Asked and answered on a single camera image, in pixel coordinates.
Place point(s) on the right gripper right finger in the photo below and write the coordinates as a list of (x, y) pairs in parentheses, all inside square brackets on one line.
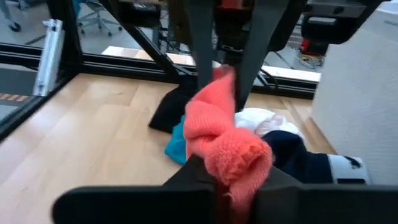
[(326, 205)]

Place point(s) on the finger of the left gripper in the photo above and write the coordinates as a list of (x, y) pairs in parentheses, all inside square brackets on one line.
[(202, 37), (261, 37)]

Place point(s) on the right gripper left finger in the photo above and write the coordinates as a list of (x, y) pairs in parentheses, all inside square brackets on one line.
[(133, 205)]

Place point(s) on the navy Puma briefs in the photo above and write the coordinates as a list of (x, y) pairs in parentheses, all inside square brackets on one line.
[(298, 158)]

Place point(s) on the teal garment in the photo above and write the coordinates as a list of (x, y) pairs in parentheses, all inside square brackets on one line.
[(175, 146)]

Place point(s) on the black garment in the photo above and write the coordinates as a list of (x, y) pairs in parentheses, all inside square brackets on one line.
[(171, 109)]

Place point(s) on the whitish pink garment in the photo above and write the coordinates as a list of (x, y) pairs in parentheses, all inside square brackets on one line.
[(264, 119)]

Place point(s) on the coral knit garment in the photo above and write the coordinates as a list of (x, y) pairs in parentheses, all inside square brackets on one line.
[(224, 140)]

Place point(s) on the white perforated plastic bin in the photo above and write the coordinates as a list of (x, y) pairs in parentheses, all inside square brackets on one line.
[(357, 109)]

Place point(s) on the office chair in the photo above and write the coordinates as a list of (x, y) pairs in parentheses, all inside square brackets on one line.
[(96, 18), (14, 26)]

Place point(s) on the silver metal bracket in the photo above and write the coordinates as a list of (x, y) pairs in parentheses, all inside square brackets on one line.
[(49, 56)]

